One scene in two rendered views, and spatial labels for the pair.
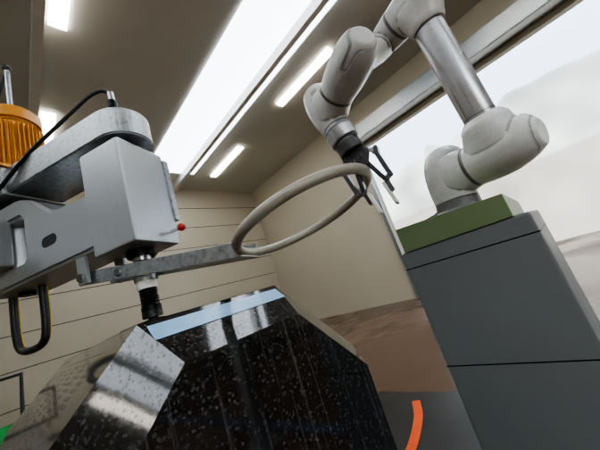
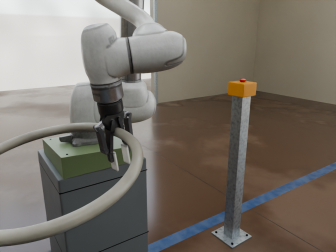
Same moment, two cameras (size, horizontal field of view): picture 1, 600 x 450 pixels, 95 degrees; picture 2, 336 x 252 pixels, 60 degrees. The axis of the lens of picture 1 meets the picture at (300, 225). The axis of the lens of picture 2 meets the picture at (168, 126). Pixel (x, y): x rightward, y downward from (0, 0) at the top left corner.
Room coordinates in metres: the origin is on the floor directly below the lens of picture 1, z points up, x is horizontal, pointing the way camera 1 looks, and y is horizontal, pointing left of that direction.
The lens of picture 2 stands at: (0.39, 0.57, 1.33)
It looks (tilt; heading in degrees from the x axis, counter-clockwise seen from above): 17 degrees down; 284
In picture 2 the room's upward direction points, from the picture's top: straight up
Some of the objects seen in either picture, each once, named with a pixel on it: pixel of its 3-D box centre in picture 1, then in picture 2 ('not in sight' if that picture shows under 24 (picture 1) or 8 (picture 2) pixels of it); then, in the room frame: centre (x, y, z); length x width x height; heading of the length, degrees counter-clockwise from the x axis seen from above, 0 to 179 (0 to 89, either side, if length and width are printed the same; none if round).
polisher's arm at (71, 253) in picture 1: (68, 242); not in sight; (1.13, 0.99, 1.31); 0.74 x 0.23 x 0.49; 76
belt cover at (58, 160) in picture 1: (62, 174); not in sight; (1.10, 0.95, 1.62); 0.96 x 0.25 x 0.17; 76
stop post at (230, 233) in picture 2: not in sight; (236, 164); (0.37, -1.23, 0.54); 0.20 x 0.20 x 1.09; 50
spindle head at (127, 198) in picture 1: (117, 212); not in sight; (1.03, 0.69, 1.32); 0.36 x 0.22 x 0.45; 76
